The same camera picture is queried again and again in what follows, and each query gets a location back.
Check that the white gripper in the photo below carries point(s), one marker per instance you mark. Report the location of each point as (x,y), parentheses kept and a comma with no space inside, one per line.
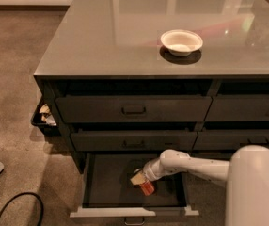
(148,170)

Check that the red coke can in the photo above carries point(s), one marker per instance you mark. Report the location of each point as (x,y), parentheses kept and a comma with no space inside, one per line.
(147,187)

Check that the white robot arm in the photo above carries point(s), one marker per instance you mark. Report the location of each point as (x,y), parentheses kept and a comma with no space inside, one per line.
(245,177)

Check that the open bottom left drawer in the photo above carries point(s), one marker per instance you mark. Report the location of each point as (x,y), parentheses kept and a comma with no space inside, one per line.
(108,196)

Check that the middle left drawer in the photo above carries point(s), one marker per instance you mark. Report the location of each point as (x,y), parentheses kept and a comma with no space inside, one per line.
(150,140)

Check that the middle right drawer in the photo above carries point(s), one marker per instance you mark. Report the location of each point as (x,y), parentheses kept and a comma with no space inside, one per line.
(219,140)

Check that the top left drawer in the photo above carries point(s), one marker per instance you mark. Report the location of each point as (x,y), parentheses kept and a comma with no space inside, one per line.
(149,108)

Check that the dark grey drawer cabinet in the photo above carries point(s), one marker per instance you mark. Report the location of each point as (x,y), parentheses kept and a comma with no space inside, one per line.
(113,48)

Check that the top right drawer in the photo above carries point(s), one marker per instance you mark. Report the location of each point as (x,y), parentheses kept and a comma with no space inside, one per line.
(239,108)

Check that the white paper bowl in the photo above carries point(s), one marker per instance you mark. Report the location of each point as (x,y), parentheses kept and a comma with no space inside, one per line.
(181,43)

